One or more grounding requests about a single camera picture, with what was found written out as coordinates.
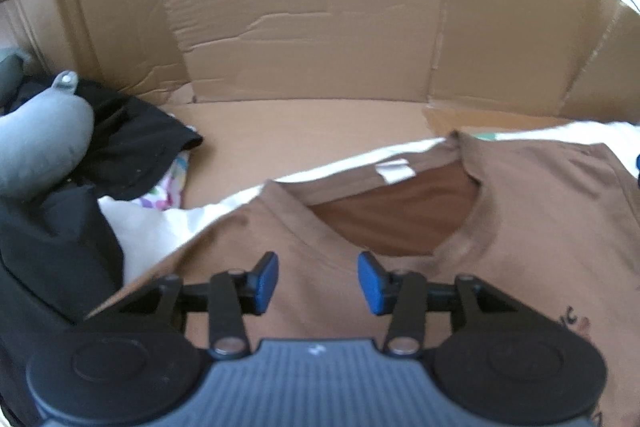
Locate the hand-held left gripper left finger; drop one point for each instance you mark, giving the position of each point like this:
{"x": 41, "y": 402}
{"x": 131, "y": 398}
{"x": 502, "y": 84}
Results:
{"x": 265, "y": 282}

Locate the white bear-print blanket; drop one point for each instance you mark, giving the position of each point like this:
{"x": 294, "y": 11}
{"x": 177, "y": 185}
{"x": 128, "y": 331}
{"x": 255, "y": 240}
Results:
{"x": 150, "y": 237}

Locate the large flattened cardboard box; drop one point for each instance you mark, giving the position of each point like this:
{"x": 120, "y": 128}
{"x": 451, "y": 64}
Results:
{"x": 320, "y": 7}

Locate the grey neck pillow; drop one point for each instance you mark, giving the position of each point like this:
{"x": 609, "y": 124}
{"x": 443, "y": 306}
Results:
{"x": 45, "y": 142}

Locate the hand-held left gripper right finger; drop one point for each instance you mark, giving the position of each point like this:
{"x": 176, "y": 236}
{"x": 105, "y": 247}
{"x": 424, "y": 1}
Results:
{"x": 371, "y": 282}

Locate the black jacket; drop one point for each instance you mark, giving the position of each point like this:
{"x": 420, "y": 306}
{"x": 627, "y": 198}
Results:
{"x": 50, "y": 257}

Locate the brown printed t-shirt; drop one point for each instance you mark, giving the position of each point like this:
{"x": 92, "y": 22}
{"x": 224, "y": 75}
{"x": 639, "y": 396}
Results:
{"x": 550, "y": 207}

